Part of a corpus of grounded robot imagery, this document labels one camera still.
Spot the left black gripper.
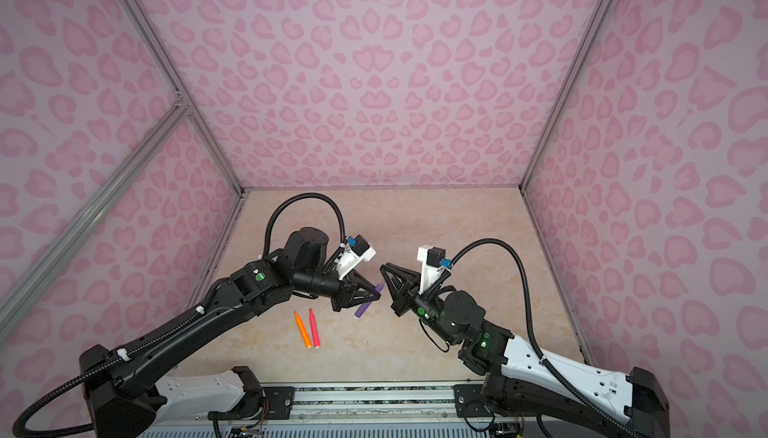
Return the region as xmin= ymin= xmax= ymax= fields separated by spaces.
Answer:
xmin=294 ymin=263 xmax=383 ymax=308

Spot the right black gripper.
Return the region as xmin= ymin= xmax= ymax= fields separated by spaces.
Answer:
xmin=377 ymin=269 xmax=461 ymax=349

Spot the purple highlighter pen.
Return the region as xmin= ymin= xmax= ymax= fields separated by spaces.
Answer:
xmin=353 ymin=281 xmax=386 ymax=320

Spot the pink highlighter pen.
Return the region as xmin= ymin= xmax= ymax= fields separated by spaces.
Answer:
xmin=309 ymin=308 xmax=321 ymax=348

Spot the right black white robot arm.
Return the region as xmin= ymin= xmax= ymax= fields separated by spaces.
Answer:
xmin=380 ymin=263 xmax=671 ymax=437

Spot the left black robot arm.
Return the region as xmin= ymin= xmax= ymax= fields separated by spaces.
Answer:
xmin=80 ymin=227 xmax=380 ymax=437

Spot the orange highlighter pen left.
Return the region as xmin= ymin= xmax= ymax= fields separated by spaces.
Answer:
xmin=293 ymin=312 xmax=313 ymax=349

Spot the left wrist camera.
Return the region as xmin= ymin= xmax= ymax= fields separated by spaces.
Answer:
xmin=335 ymin=235 xmax=376 ymax=280

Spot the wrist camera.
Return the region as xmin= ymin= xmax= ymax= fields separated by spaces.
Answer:
xmin=417 ymin=246 xmax=450 ymax=294
xmin=335 ymin=235 xmax=376 ymax=280

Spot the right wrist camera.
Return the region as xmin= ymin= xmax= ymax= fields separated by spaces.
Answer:
xmin=417 ymin=246 xmax=450 ymax=294

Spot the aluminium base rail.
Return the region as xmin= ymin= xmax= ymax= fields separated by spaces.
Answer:
xmin=145 ymin=381 xmax=594 ymax=437

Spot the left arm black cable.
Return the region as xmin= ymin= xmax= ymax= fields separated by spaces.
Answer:
xmin=11 ymin=192 xmax=349 ymax=438

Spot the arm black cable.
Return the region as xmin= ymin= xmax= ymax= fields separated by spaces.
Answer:
xmin=11 ymin=192 xmax=349 ymax=438
xmin=443 ymin=238 xmax=643 ymax=438

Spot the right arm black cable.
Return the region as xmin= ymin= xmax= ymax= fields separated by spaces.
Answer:
xmin=443 ymin=238 xmax=643 ymax=438

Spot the diagonal aluminium frame bar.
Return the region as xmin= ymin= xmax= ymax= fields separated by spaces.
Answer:
xmin=1 ymin=99 xmax=189 ymax=342

